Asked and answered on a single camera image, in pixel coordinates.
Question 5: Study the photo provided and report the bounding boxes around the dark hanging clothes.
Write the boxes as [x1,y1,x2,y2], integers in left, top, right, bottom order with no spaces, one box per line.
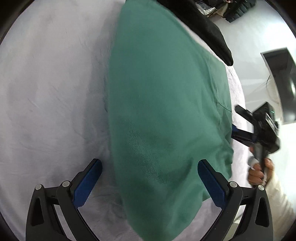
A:
[195,0,258,23]

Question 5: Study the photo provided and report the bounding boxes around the green work jacket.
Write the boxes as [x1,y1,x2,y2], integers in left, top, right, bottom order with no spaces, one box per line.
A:
[108,1,233,240]

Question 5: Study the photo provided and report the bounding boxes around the black garment on bed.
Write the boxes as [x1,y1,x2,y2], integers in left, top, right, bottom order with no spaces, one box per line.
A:
[157,0,234,66]

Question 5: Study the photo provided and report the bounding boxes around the black monitor screen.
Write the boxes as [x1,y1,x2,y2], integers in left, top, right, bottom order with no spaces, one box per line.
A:
[261,48,295,124]

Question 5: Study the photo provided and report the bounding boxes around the person's right hand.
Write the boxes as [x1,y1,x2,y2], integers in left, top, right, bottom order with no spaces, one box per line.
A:
[247,158,274,186]

